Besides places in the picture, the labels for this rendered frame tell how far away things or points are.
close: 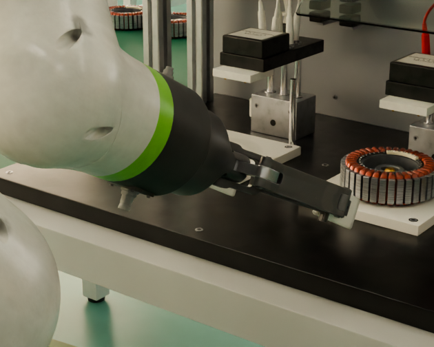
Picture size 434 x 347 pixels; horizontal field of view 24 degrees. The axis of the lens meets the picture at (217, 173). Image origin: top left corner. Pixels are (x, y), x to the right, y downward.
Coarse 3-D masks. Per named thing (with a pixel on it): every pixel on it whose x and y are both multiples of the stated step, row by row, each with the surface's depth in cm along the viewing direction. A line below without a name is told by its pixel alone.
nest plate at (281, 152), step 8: (232, 136) 134; (240, 136) 134; (248, 136) 134; (256, 136) 134; (240, 144) 131; (248, 144) 131; (256, 144) 131; (264, 144) 131; (272, 144) 131; (280, 144) 131; (288, 144) 131; (256, 152) 128; (264, 152) 128; (272, 152) 128; (280, 152) 128; (288, 152) 128; (296, 152) 130; (280, 160) 127; (248, 176) 122
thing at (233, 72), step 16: (240, 32) 131; (256, 32) 131; (272, 32) 131; (224, 48) 130; (240, 48) 128; (256, 48) 127; (272, 48) 128; (288, 48) 131; (304, 48) 134; (320, 48) 137; (224, 64) 131; (240, 64) 129; (256, 64) 128; (272, 64) 128; (240, 80) 127; (256, 80) 127; (272, 80) 139
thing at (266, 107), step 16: (256, 96) 139; (272, 96) 138; (288, 96) 138; (304, 96) 138; (256, 112) 139; (272, 112) 138; (288, 112) 136; (304, 112) 137; (256, 128) 140; (272, 128) 138; (288, 128) 137; (304, 128) 138
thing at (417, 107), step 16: (400, 64) 115; (416, 64) 115; (432, 64) 115; (400, 80) 116; (416, 80) 115; (432, 80) 113; (400, 96) 116; (416, 96) 115; (432, 96) 114; (416, 112) 113; (432, 112) 114
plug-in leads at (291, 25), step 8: (288, 0) 137; (288, 8) 132; (296, 8) 134; (264, 16) 135; (280, 16) 136; (288, 16) 132; (296, 16) 134; (264, 24) 135; (272, 24) 133; (280, 24) 136; (288, 24) 132; (296, 24) 134; (288, 32) 133; (296, 32) 135; (296, 40) 135
